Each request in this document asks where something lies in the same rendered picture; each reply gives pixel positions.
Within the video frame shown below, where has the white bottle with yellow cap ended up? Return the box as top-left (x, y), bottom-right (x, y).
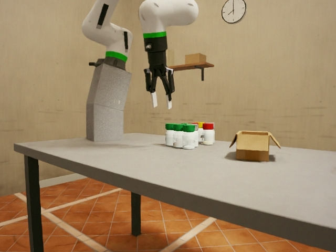
top-left (195, 122), bottom-right (204, 142)

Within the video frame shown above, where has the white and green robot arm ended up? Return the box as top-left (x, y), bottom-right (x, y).
top-left (82, 0), bottom-right (198, 71)

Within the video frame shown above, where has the white bottle with green cap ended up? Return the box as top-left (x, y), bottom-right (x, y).
top-left (182, 124), bottom-right (195, 150)
top-left (165, 123), bottom-right (176, 146)
top-left (173, 124), bottom-right (184, 148)

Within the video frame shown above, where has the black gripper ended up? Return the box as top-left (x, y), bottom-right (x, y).
top-left (144, 50), bottom-right (175, 109)

